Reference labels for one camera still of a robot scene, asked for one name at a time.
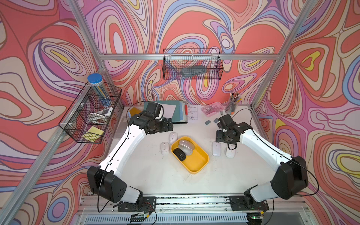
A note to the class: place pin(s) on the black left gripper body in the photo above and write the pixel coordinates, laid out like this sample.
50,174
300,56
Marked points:
163,126

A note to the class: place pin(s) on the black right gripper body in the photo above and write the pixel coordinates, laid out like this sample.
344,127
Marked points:
222,137

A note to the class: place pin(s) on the white mouse with logo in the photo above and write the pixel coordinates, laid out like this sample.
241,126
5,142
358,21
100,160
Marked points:
173,137

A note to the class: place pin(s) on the pale pink mouse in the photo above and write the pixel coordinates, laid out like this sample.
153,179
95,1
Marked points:
231,151

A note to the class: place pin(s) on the silver mouse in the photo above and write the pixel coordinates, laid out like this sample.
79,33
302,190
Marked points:
186,146

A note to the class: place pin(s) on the black mouse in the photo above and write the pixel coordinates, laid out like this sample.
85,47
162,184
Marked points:
179,154

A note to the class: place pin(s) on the yellow storage box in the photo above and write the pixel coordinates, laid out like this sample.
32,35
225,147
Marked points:
195,162

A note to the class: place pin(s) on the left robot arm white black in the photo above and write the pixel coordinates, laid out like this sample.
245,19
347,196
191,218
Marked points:
105,179

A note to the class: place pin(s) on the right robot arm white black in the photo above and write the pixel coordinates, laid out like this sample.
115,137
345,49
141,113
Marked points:
291,175

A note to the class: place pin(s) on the white paper sheet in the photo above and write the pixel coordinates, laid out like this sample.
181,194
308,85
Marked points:
168,110

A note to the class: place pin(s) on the green folder stack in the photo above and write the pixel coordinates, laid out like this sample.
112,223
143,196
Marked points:
179,116

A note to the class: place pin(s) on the pink transparent case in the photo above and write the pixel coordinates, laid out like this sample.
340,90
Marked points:
212,109

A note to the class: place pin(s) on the printed drawing sheet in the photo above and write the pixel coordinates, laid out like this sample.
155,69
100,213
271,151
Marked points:
192,113

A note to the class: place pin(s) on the clear pen cup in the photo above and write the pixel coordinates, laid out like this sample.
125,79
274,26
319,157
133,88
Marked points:
234,100

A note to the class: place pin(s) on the grey item in back basket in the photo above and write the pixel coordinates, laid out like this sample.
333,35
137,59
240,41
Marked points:
193,71

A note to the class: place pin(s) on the white item in left basket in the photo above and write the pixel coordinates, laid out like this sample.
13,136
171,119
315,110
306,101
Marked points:
106,112

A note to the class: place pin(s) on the yellow sticky notes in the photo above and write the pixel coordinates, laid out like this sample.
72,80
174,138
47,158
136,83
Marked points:
93,134

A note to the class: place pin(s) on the blue lid pencil jar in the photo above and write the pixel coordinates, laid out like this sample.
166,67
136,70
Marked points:
98,85

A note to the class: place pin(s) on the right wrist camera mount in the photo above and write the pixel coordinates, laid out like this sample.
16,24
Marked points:
226,122

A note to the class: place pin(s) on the black wire basket back wall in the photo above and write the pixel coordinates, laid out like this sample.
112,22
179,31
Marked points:
174,59

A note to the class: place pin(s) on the black wire basket wall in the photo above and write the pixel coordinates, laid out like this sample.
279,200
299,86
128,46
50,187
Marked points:
82,114
174,59

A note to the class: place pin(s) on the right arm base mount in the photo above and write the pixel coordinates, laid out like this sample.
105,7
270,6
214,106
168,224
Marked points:
246,203

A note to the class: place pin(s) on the black wire basket left wall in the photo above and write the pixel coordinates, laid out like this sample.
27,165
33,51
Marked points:
82,114

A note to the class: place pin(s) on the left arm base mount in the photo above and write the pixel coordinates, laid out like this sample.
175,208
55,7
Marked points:
144,204

